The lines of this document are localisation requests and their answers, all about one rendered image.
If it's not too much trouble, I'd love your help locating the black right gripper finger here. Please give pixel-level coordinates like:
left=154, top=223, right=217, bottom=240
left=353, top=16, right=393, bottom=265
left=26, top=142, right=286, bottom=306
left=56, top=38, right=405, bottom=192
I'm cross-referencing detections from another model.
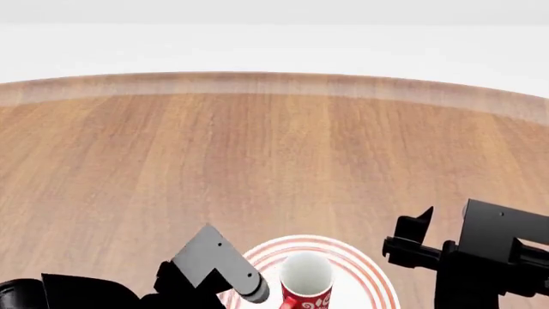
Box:
left=394, top=205, right=435, bottom=242

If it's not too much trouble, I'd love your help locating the white plate with red rings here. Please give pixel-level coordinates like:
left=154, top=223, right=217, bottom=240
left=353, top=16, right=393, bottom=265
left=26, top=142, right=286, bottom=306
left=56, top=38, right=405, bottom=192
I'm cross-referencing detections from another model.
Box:
left=216, top=233, right=402, bottom=309

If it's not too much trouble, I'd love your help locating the red mug with white pattern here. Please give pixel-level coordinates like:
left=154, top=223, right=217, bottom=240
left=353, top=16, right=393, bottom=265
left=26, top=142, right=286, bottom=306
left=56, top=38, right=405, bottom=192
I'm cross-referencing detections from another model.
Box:
left=277, top=251, right=335, bottom=309

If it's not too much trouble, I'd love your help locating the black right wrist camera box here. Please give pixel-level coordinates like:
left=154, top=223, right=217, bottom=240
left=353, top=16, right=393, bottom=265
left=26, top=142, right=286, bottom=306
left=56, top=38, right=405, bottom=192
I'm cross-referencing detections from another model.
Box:
left=457, top=198, right=549, bottom=263

